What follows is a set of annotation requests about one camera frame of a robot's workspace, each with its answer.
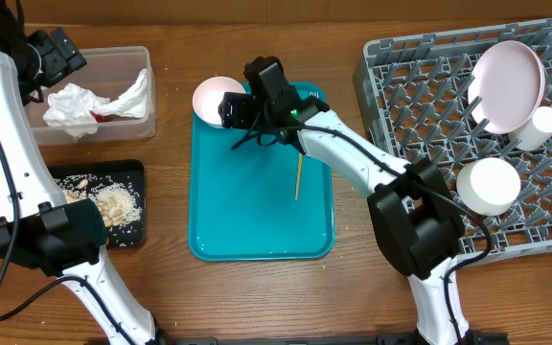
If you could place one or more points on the teal plastic tray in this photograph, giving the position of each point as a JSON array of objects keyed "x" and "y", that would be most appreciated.
[{"x": 241, "y": 203}]

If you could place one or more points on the grey dishwasher rack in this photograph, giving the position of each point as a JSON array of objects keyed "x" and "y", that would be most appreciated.
[{"x": 413, "y": 96}]

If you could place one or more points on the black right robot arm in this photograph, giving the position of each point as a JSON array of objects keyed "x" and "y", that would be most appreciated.
[{"x": 416, "y": 224}]

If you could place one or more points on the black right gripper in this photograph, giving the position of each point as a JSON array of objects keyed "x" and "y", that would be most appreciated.
[{"x": 233, "y": 110}]

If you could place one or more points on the red snack wrapper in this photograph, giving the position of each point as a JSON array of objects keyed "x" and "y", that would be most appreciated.
[{"x": 96, "y": 117}]

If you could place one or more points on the white bowl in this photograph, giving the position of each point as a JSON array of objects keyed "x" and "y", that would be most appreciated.
[{"x": 489, "y": 186}]

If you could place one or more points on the white upturned cup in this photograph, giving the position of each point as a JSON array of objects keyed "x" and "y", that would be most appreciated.
[{"x": 534, "y": 133}]

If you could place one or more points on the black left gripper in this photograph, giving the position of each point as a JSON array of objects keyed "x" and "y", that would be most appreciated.
[{"x": 62, "y": 57}]

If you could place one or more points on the rice and peanut leftovers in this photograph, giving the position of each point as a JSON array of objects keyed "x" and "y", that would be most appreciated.
[{"x": 118, "y": 202}]

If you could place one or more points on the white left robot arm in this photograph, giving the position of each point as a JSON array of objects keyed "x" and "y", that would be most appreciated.
[{"x": 39, "y": 228}]

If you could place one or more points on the black food waste tray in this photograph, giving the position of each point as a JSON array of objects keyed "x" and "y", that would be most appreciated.
[{"x": 122, "y": 170}]

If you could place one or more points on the clear plastic bin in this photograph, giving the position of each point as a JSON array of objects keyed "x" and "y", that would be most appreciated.
[{"x": 108, "y": 73}]

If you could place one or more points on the pink plate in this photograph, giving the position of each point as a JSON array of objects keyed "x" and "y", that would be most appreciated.
[{"x": 508, "y": 81}]

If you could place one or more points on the white napkin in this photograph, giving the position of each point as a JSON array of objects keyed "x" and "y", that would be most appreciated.
[{"x": 72, "y": 106}]

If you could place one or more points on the wooden chopstick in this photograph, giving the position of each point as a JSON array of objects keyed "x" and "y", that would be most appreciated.
[{"x": 298, "y": 176}]

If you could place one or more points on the pink bowl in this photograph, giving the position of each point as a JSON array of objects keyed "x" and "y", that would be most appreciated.
[{"x": 208, "y": 96}]

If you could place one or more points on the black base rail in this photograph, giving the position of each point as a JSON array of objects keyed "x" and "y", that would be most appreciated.
[{"x": 473, "y": 338}]

